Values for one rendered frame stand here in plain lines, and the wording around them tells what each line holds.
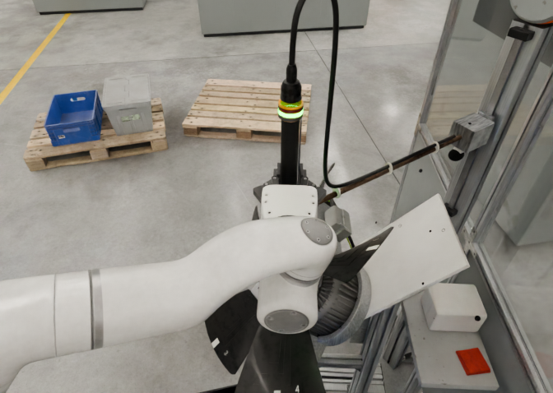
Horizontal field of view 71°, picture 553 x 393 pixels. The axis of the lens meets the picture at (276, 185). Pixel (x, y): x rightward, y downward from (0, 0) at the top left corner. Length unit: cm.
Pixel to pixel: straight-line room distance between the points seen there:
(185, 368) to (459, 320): 147
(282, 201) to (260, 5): 570
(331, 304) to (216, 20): 552
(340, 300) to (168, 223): 209
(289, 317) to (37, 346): 29
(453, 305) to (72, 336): 122
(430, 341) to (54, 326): 124
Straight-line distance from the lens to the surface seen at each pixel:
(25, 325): 48
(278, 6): 633
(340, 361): 171
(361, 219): 302
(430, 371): 145
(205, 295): 49
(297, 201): 67
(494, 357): 159
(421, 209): 122
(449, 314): 145
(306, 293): 54
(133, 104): 365
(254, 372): 104
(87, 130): 382
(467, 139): 118
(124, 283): 48
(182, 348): 242
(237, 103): 413
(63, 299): 48
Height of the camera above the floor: 211
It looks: 41 degrees down
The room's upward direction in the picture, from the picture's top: straight up
